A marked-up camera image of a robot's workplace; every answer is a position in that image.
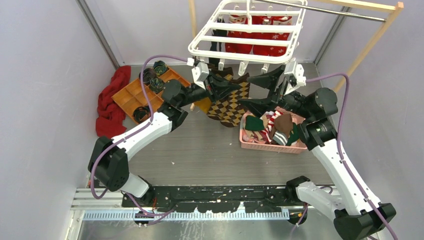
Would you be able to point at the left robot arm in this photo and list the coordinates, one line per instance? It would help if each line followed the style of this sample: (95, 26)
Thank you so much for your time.
(109, 162)

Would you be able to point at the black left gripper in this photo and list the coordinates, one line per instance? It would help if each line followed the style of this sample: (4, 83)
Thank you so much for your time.
(218, 88)

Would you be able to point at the red white striped sock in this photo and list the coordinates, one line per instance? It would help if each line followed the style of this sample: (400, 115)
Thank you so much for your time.
(269, 122)

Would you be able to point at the metal hanger rod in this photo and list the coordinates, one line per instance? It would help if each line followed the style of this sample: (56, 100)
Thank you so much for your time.
(327, 11)

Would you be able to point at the rolled dark patterned sock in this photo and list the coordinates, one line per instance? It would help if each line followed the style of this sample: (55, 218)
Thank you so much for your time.
(147, 75)
(160, 67)
(141, 114)
(156, 85)

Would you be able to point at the black sock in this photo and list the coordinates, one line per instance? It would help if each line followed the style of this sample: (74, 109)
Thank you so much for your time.
(215, 47)

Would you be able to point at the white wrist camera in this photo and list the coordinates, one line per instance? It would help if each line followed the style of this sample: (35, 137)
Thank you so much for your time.
(199, 70)
(294, 77)

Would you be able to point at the pink laundry basket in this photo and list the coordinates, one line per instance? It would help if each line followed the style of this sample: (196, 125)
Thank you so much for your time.
(254, 140)

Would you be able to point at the brown sock in basket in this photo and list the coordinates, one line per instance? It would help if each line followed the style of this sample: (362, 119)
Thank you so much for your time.
(284, 124)

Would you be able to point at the red snowflake christmas sock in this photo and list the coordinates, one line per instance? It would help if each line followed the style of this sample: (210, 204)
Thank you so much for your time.
(238, 47)

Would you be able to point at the red santa christmas sock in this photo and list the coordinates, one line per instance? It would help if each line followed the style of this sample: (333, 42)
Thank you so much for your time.
(263, 50)

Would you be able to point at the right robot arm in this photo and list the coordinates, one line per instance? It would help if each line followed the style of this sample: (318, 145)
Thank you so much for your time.
(356, 212)

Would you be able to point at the green sock in basket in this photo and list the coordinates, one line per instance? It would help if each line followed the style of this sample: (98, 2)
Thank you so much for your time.
(253, 123)

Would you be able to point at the red cloth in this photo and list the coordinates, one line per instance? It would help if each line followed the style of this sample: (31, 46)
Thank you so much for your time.
(110, 116)

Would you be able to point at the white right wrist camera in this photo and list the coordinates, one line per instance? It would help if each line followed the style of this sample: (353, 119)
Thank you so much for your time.
(294, 77)

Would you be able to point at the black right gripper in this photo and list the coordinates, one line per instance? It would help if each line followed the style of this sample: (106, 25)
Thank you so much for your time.
(269, 80)

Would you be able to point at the grey striped sock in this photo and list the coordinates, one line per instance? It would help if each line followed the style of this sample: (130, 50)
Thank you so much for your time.
(281, 138)

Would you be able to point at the brown yellow argyle sock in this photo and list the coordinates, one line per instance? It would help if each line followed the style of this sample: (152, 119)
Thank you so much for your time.
(218, 109)

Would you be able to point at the white clip sock hanger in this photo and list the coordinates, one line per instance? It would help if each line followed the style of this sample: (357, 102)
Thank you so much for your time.
(251, 31)

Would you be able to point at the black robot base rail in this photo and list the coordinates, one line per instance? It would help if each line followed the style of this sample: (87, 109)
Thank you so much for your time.
(214, 198)

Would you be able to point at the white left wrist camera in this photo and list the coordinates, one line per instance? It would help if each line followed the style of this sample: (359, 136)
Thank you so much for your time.
(199, 70)

